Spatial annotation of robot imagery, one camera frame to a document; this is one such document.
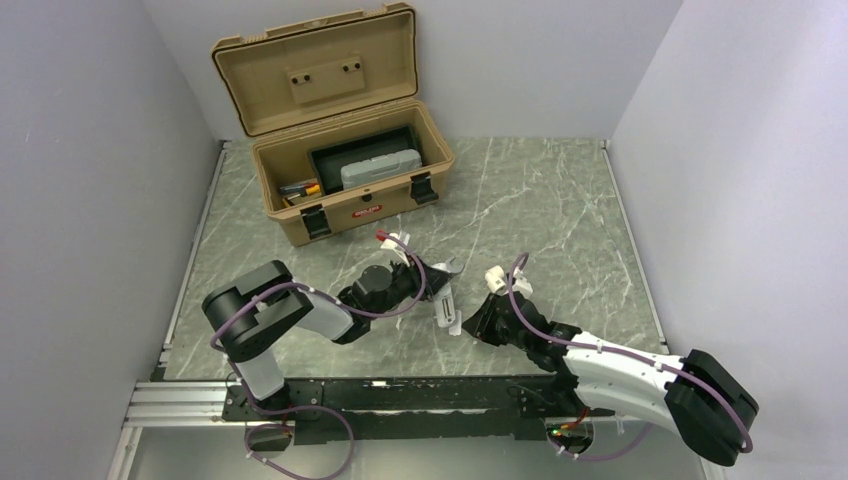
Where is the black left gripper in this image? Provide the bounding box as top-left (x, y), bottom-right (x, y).
top-left (368, 253), bottom-right (454, 322)

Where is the white remote control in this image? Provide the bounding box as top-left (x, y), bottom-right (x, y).
top-left (432, 283), bottom-right (462, 336)

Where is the white pipe elbow fitting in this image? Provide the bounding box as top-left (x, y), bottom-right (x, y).
top-left (484, 265), bottom-right (507, 295)

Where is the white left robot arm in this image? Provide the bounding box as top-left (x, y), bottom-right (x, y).
top-left (201, 258), bottom-right (464, 420)

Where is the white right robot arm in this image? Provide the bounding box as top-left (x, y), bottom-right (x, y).
top-left (462, 293), bottom-right (759, 467)

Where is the silver combination wrench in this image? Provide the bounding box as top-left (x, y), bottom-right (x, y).
top-left (443, 256), bottom-right (464, 275)

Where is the grey plastic bit case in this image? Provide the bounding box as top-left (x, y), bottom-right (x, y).
top-left (340, 149), bottom-right (422, 189)

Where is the black tray in toolbox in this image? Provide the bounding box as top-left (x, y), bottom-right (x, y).
top-left (307, 124), bottom-right (420, 194)

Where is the tan plastic toolbox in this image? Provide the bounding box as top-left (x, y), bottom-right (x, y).
top-left (211, 2), bottom-right (455, 246)

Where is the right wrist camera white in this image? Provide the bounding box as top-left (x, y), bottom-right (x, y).
top-left (511, 267), bottom-right (534, 299)

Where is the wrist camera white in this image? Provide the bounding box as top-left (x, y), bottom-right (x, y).
top-left (511, 267), bottom-right (534, 299)
top-left (376, 229), bottom-right (411, 265)

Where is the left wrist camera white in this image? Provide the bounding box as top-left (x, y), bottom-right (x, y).
top-left (376, 229), bottom-right (411, 265)

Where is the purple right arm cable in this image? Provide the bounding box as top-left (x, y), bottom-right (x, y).
top-left (506, 252), bottom-right (757, 463)

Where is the orange handled tool in toolbox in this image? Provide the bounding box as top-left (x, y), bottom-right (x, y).
top-left (277, 179), bottom-right (323, 207)

